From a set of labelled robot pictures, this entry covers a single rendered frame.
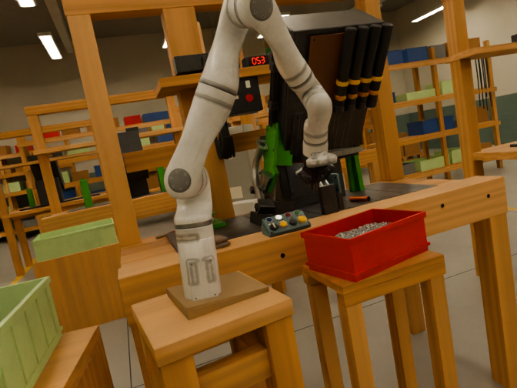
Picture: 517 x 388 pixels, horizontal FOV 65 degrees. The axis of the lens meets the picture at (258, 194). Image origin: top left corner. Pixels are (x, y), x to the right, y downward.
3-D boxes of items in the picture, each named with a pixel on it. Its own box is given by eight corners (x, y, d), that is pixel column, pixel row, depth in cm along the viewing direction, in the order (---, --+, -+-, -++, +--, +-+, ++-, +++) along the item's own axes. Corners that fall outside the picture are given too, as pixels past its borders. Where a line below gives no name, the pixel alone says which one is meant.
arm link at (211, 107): (193, 78, 91) (205, 86, 100) (154, 192, 95) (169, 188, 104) (231, 93, 90) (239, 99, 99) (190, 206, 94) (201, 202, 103)
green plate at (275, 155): (292, 179, 159) (296, 124, 158) (272, 178, 156) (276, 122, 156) (281, 178, 170) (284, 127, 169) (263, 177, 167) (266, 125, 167)
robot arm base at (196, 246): (225, 294, 98) (215, 224, 97) (186, 302, 96) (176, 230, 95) (218, 285, 107) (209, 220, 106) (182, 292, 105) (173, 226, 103)
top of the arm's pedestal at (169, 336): (295, 314, 94) (291, 297, 94) (158, 369, 81) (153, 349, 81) (241, 282, 123) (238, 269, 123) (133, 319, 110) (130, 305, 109)
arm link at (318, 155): (308, 169, 117) (308, 152, 113) (297, 147, 125) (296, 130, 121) (338, 163, 118) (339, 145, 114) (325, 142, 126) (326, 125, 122)
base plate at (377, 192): (439, 189, 171) (438, 185, 171) (180, 258, 138) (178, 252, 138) (379, 185, 211) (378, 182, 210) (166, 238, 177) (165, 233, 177)
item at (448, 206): (508, 212, 165) (505, 175, 163) (128, 328, 120) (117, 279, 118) (479, 209, 179) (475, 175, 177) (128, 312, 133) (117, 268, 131)
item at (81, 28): (405, 178, 221) (378, -9, 209) (120, 247, 176) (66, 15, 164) (394, 177, 229) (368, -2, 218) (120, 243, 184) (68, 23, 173)
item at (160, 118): (201, 213, 850) (179, 105, 823) (44, 250, 758) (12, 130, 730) (196, 210, 901) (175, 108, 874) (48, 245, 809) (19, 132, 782)
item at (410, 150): (402, 158, 1181) (398, 132, 1172) (423, 158, 1105) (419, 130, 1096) (368, 166, 1140) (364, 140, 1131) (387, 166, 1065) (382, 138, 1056)
